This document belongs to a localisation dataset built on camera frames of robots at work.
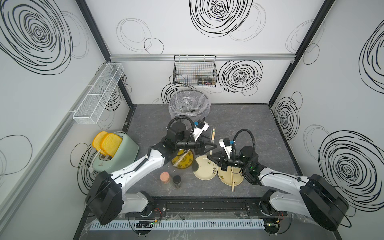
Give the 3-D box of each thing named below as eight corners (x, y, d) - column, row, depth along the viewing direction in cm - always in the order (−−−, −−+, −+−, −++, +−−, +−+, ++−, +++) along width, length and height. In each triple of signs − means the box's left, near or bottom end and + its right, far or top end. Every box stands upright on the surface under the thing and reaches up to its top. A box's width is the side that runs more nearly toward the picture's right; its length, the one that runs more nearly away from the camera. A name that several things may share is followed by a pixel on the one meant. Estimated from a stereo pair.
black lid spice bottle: (174, 188, 82) (172, 182, 74) (175, 181, 84) (173, 175, 76) (181, 188, 82) (179, 182, 74) (181, 181, 84) (180, 175, 76)
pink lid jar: (162, 188, 82) (158, 182, 73) (163, 178, 85) (160, 171, 77) (172, 188, 82) (170, 182, 73) (173, 178, 85) (171, 171, 77)
